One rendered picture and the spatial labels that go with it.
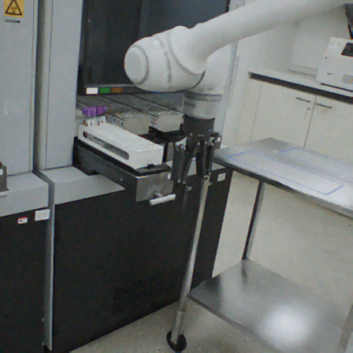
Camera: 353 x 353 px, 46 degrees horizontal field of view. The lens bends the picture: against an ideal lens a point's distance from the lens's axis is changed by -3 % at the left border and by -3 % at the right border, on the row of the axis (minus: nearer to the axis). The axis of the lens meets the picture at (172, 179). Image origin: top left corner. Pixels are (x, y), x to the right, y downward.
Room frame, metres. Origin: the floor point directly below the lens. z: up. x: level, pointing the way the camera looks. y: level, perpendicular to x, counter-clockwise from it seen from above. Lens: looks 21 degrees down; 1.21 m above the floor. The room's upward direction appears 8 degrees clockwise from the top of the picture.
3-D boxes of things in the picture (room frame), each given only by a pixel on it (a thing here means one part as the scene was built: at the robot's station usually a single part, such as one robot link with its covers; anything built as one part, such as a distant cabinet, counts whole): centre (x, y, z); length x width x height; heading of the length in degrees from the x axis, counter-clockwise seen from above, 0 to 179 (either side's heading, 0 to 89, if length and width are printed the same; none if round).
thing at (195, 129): (1.01, -0.04, 0.95); 0.08 x 0.07 x 0.09; 137
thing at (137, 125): (1.40, 0.15, 0.85); 0.12 x 0.02 x 0.06; 137
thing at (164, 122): (1.51, 0.05, 0.85); 0.12 x 0.02 x 0.06; 136
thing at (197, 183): (1.03, -0.06, 0.80); 0.03 x 0.01 x 0.07; 47
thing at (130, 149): (1.21, 0.18, 0.83); 0.30 x 0.10 x 0.06; 46
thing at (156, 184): (1.31, 0.27, 0.78); 0.73 x 0.14 x 0.09; 46
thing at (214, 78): (1.00, -0.03, 1.14); 0.13 x 0.11 x 0.16; 142
